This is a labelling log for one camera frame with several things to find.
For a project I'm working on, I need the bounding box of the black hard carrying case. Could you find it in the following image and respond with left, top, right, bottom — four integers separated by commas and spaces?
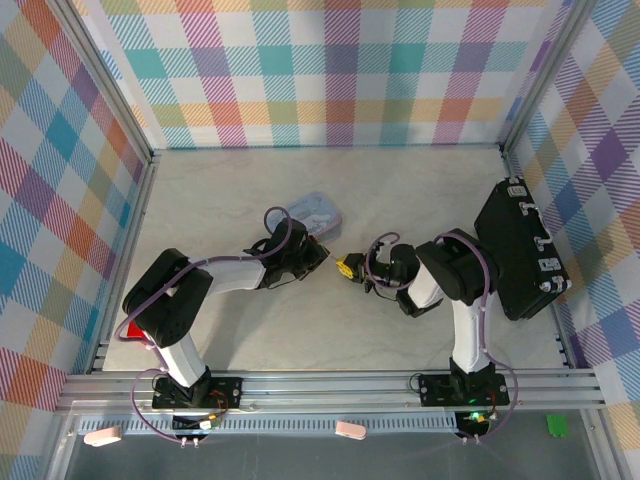
473, 177, 573, 322

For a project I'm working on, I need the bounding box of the pink oblong block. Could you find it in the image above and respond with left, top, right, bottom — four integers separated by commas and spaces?
82, 425, 123, 448
335, 420, 369, 442

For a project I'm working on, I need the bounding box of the red button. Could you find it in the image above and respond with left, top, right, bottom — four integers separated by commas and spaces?
126, 321, 152, 347

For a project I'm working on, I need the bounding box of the green plastic piece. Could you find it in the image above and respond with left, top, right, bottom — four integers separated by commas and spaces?
545, 413, 569, 440

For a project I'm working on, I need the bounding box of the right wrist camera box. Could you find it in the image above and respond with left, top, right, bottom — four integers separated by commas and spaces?
369, 239, 397, 261

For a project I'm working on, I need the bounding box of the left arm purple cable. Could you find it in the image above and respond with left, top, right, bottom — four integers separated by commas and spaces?
115, 205, 297, 444

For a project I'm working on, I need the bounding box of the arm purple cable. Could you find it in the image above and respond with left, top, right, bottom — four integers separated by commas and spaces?
115, 205, 297, 444
365, 230, 519, 444

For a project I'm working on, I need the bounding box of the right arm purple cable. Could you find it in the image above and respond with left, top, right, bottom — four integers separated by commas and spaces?
365, 230, 519, 444

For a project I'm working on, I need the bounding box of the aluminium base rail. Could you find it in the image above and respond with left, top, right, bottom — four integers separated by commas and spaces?
55, 368, 607, 415

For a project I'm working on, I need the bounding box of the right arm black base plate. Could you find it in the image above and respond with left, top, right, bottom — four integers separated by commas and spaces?
417, 372, 512, 408

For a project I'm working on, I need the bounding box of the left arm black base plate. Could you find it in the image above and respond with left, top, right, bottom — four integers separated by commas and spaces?
151, 376, 244, 411

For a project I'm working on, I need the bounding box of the grey slotted cable duct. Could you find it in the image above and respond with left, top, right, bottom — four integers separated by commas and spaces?
78, 416, 462, 436

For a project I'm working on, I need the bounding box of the aluminium corner post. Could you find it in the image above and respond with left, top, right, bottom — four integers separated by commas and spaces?
45, 0, 157, 162
498, 0, 599, 154

